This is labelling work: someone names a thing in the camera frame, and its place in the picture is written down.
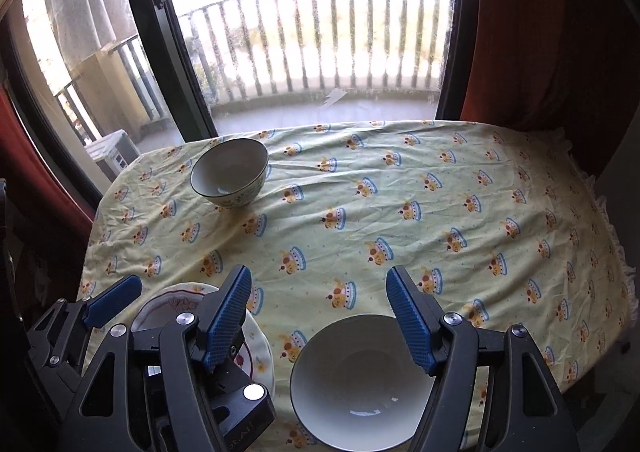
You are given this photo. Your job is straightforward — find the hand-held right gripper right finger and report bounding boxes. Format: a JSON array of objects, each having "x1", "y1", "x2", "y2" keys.
[{"x1": 386, "y1": 266, "x2": 581, "y2": 452}]

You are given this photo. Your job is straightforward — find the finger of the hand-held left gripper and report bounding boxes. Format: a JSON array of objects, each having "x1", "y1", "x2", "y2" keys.
[{"x1": 27, "y1": 275, "x2": 143, "y2": 383}]

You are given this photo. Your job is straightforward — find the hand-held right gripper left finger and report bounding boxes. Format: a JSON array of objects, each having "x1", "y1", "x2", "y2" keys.
[{"x1": 62, "y1": 265, "x2": 252, "y2": 452}]

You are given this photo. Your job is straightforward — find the white yellow floral plate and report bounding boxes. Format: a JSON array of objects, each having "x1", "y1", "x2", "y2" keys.
[{"x1": 235, "y1": 312, "x2": 276, "y2": 385}]

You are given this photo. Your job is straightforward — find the small red patterned dish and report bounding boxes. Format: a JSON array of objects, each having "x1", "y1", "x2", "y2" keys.
[{"x1": 131, "y1": 283, "x2": 223, "y2": 333}]

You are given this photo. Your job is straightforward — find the cream floral bowl dark rim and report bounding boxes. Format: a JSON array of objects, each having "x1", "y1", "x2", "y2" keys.
[
  {"x1": 190, "y1": 138, "x2": 270, "y2": 209},
  {"x1": 290, "y1": 313, "x2": 438, "y2": 452}
]

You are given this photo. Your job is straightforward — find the yellow printed tablecloth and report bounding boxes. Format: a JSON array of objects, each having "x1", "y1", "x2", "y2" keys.
[{"x1": 77, "y1": 119, "x2": 640, "y2": 452}]

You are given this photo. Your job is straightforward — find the white air conditioner unit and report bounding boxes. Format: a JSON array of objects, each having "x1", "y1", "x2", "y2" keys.
[{"x1": 85, "y1": 129, "x2": 142, "y2": 179}]

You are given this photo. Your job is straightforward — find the red curtain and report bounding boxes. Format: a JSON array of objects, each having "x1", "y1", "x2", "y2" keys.
[
  {"x1": 459, "y1": 0, "x2": 640, "y2": 133},
  {"x1": 0, "y1": 82, "x2": 96, "y2": 245}
]

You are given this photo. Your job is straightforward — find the dark window frame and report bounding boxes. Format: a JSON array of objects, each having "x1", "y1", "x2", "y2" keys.
[{"x1": 0, "y1": 0, "x2": 483, "y2": 213}]

